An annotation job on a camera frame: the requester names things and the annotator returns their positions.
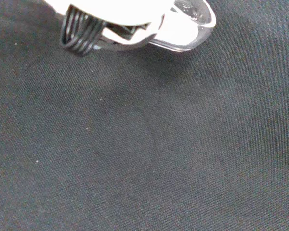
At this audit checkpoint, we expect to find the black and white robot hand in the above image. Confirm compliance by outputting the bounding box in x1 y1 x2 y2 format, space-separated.
42 0 176 57

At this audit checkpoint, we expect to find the black bench cloth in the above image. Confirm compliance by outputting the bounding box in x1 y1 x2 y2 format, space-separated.
0 0 289 231

